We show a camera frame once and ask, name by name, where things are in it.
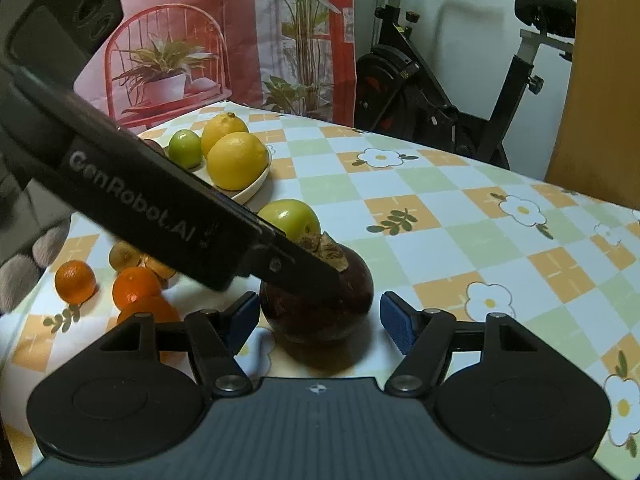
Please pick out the large yellow lemon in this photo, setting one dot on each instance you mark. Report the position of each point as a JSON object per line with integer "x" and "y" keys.
{"x": 236, "y": 161}

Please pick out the beige round plate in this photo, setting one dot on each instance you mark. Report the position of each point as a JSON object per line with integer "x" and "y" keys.
{"x": 240, "y": 197}

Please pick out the yellow-green jujube on table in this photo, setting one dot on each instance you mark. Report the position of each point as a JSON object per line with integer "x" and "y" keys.
{"x": 293, "y": 217}

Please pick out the small brown longan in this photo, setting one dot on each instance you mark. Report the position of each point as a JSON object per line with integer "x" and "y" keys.
{"x": 163, "y": 272}
{"x": 123, "y": 256}

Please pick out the checkered floral tablecloth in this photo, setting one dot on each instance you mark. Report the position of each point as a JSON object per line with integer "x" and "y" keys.
{"x": 439, "y": 230}

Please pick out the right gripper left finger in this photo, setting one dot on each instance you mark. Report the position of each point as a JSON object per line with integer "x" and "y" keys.
{"x": 216, "y": 337}

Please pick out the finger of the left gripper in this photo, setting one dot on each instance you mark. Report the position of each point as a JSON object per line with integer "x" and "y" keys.
{"x": 282, "y": 263}

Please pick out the green jujube on plate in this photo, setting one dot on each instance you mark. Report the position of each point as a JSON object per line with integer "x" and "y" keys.
{"x": 184, "y": 149}

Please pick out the orange tangerine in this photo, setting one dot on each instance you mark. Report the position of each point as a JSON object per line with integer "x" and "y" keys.
{"x": 162, "y": 310}
{"x": 75, "y": 282}
{"x": 133, "y": 284}

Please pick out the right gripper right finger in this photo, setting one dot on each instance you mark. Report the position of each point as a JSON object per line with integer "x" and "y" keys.
{"x": 423, "y": 338}

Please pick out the orange wooden door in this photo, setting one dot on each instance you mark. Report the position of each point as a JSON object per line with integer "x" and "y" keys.
{"x": 596, "y": 151}

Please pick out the red apple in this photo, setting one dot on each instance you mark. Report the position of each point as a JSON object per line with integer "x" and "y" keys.
{"x": 150, "y": 143}

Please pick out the printed plant backdrop curtain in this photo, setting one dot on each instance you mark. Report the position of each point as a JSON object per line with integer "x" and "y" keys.
{"x": 167, "y": 57}

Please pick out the black exercise bike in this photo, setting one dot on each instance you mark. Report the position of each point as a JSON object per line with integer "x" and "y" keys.
{"x": 469, "y": 45}

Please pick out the dark purple mangosteen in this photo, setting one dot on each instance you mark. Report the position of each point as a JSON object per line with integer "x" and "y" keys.
{"x": 321, "y": 316}

